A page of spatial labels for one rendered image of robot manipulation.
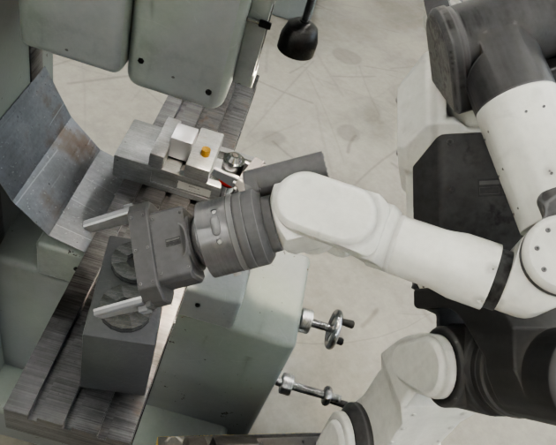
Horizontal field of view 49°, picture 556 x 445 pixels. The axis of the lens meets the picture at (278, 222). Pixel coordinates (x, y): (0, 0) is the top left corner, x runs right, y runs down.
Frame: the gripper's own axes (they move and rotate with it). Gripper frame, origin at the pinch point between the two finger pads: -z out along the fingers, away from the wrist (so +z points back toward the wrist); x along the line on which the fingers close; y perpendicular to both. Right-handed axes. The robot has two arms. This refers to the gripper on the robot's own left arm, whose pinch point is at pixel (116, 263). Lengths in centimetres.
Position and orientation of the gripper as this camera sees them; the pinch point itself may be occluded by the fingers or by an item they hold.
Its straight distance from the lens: 73.4
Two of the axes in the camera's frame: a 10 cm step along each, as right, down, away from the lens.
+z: 9.7, -2.4, -0.9
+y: -1.5, -2.7, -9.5
